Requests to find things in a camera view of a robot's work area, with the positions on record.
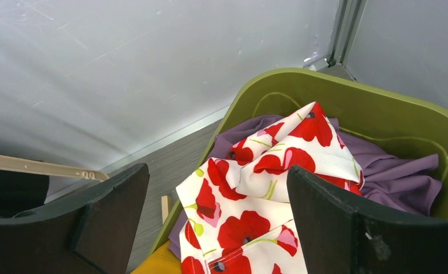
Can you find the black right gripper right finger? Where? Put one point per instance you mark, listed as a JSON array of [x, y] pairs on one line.
[[341, 232]]

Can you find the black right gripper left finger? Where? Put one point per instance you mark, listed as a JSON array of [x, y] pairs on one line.
[[89, 231]]

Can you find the yellow skirt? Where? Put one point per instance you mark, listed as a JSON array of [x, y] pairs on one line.
[[162, 261]]

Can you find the purple skirt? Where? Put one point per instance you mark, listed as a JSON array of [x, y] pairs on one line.
[[402, 184]]

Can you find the red white patterned garment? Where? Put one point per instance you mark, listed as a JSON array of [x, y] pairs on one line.
[[239, 216]]

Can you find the beige wooden hanger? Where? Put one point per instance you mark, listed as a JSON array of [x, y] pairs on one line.
[[8, 163]]

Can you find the black skirt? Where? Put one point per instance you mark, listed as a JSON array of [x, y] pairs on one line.
[[21, 191]]

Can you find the wooden clothes rack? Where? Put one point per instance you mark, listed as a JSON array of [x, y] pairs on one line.
[[166, 205]]

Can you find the green plastic basket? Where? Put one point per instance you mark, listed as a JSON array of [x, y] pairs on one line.
[[402, 126]]

